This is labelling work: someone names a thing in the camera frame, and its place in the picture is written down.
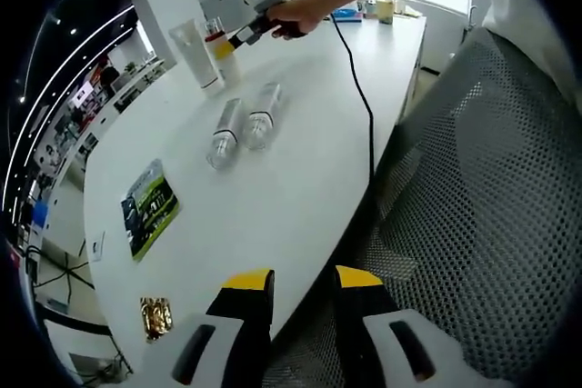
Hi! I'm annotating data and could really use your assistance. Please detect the blue box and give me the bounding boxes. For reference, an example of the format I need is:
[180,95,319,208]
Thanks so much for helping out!
[29,203,50,229]

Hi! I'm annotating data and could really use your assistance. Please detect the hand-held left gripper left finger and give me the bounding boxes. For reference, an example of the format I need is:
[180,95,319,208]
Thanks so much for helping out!
[170,268,276,388]

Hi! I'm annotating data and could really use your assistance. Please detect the white skincare tube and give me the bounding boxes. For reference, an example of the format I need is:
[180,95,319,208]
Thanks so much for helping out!
[167,18,227,92]

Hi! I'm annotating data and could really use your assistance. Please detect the long white counter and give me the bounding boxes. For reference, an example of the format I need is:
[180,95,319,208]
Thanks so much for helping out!
[108,58,167,110]

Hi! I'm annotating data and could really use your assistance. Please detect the grey mesh office chair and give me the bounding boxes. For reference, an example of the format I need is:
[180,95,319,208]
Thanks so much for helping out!
[261,26,582,388]

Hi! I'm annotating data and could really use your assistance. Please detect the small white card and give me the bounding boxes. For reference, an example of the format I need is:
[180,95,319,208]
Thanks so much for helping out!
[89,230,107,264]

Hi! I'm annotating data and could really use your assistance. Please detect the standing desk with black legs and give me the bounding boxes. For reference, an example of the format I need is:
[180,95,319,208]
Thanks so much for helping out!
[25,242,135,378]

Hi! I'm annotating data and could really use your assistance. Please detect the clear skincare bottle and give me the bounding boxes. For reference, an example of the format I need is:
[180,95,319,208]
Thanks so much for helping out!
[241,82,286,152]
[206,96,250,171]

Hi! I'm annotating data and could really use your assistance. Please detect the green black pouch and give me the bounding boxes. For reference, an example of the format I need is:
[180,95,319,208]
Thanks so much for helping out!
[119,158,182,264]

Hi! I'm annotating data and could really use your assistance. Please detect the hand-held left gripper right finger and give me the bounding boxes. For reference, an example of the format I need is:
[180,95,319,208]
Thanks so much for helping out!
[334,264,479,388]

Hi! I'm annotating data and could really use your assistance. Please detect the gold foil packet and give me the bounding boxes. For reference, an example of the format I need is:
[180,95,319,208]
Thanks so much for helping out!
[139,296,176,343]

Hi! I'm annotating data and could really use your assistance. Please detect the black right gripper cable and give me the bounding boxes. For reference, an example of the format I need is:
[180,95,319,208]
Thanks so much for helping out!
[329,10,377,183]

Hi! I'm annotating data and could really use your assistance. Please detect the red collar skincare bottle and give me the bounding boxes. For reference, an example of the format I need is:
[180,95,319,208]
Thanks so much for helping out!
[202,16,242,88]

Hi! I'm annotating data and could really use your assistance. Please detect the blue white packet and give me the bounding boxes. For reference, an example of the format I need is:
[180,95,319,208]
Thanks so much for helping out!
[333,7,365,22]

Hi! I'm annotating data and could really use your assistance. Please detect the yellow cup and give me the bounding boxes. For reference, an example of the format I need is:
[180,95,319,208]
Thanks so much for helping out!
[376,0,395,25]

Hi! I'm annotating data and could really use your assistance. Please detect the person's right hand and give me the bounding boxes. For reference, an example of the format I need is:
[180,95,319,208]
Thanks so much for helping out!
[267,0,329,43]

